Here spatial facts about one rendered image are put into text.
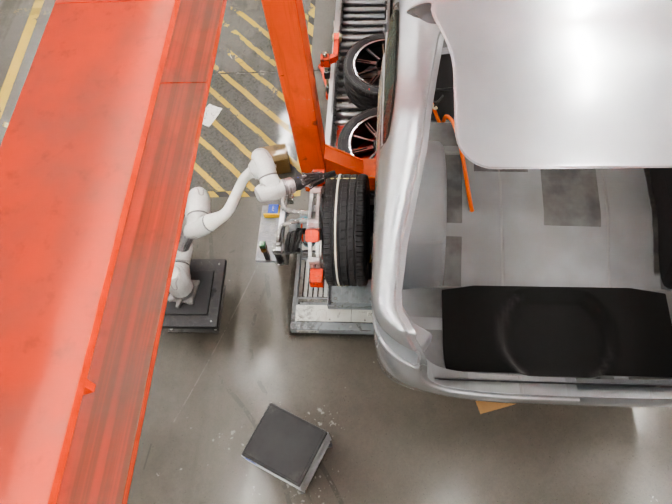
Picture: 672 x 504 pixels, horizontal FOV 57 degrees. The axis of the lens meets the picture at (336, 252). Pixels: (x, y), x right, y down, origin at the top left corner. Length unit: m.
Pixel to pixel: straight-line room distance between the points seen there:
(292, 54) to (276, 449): 2.20
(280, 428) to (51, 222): 2.90
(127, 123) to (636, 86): 1.09
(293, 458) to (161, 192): 2.66
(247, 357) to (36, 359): 3.43
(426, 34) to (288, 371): 2.35
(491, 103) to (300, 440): 2.68
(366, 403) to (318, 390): 0.33
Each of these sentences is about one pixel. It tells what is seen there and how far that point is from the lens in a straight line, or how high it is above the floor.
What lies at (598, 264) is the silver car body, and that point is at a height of 0.94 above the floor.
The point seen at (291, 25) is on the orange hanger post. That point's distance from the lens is 3.15.
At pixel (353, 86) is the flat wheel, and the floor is 0.49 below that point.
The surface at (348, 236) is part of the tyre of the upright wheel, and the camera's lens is 3.35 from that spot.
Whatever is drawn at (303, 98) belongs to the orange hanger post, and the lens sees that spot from 3.51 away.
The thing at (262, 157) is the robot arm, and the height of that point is 1.40.
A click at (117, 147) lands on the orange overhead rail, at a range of 1.13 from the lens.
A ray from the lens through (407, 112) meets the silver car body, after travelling 2.88.
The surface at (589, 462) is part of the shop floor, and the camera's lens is 4.25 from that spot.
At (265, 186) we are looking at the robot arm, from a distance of 3.31.
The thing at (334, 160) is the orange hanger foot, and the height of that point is 0.81.
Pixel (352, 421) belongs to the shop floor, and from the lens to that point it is 4.14.
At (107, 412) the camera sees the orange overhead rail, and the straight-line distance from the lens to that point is 1.17.
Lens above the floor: 4.03
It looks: 62 degrees down
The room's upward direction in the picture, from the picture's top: 10 degrees counter-clockwise
